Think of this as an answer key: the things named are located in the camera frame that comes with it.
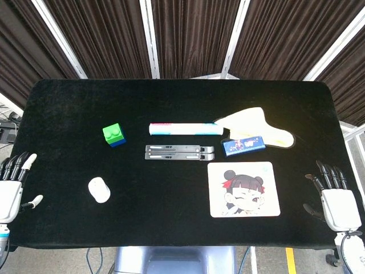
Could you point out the black folding laptop stand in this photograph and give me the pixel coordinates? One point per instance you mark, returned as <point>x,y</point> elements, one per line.
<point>176,152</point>

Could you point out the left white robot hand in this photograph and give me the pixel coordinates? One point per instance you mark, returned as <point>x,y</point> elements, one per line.
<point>10,197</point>

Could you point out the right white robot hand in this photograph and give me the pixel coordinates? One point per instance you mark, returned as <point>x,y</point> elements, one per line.
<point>340,207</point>

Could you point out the black floor equipment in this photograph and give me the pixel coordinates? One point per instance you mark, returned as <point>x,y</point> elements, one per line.
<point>7,131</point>

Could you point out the green and blue toy brick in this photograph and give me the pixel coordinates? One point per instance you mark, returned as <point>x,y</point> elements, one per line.
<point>113,134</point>

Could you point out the blue cardboard box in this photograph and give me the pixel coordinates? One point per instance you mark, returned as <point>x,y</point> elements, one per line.
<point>243,145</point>

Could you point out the cream yellow cloth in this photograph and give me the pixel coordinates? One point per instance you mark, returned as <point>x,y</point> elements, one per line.
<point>251,120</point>

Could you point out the white rolled tube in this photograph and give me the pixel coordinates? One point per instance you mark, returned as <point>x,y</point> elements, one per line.
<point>185,129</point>

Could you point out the white computer mouse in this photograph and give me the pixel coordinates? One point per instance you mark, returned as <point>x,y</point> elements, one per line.
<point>98,189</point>

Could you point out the white frame post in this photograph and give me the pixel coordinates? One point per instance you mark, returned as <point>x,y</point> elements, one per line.
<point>150,37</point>
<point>58,37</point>
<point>336,49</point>
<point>236,37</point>

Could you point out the brown curtain panel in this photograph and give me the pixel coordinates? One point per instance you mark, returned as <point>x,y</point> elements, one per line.
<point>99,37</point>
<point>348,85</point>
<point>194,34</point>
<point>17,42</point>
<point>285,37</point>

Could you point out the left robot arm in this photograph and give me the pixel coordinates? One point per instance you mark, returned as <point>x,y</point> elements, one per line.
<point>3,237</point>

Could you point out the blue-grey robot torso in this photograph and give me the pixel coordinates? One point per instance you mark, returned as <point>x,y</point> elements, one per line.
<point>176,261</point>

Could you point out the white metal frame rail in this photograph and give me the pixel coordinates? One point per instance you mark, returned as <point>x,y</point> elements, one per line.
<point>353,134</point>

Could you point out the black velvet tablecloth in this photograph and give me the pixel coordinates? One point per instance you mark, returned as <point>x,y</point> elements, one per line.
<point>159,199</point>

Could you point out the black caster wheel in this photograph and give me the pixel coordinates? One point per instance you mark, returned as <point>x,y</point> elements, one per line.
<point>332,259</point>

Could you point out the cartoon girl mouse pad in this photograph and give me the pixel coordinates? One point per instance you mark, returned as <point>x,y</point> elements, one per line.
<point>268,199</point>

